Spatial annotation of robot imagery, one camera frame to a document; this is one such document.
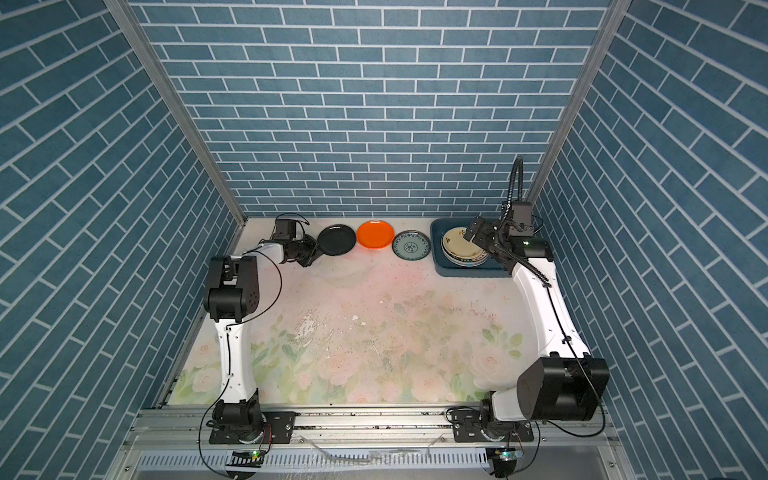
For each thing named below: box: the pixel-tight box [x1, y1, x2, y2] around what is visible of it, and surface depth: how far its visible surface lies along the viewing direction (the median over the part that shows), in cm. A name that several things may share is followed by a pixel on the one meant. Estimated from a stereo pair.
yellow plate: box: [440, 227, 489, 266], surface depth 107 cm
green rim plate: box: [441, 246, 489, 267], surface depth 107 cm
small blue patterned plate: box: [392, 230, 431, 261], surface depth 114 cm
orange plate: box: [356, 219, 395, 249], surface depth 118 cm
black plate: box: [316, 224, 357, 256], surface depth 114 cm
